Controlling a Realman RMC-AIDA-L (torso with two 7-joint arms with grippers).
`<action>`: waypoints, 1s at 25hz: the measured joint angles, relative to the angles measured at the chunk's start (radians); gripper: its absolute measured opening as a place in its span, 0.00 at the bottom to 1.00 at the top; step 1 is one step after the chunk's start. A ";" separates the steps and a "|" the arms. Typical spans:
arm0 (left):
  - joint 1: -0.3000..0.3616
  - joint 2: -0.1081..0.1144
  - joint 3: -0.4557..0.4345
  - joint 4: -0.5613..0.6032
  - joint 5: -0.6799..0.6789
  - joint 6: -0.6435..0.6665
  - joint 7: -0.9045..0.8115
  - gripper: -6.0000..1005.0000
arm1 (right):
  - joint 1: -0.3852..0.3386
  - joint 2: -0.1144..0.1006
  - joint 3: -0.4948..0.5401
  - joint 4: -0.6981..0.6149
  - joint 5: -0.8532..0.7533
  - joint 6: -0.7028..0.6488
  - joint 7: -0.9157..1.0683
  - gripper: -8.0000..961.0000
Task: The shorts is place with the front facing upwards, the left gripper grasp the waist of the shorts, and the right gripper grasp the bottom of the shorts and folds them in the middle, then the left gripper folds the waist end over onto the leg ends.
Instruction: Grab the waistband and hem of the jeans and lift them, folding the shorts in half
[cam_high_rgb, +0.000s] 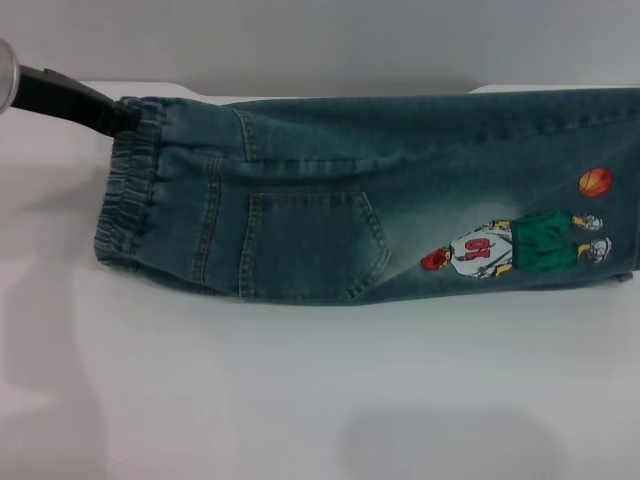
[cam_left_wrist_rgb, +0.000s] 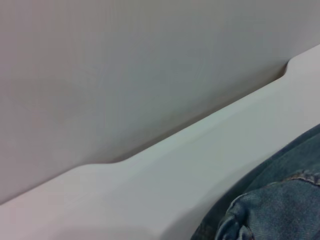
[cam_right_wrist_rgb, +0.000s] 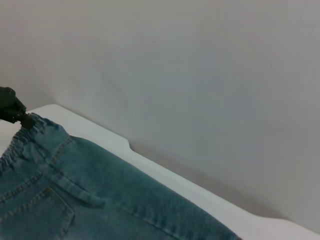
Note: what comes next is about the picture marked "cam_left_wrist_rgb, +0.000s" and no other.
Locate blue denim shorts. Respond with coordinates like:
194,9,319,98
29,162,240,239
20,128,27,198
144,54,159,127
189,123,320,240

